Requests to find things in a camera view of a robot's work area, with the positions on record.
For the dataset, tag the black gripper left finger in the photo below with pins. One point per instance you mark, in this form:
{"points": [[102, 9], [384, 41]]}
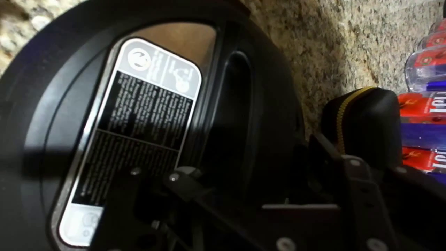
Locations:
{"points": [[175, 212]]}

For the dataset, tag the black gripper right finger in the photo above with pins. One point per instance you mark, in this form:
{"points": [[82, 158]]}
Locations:
{"points": [[384, 210]]}

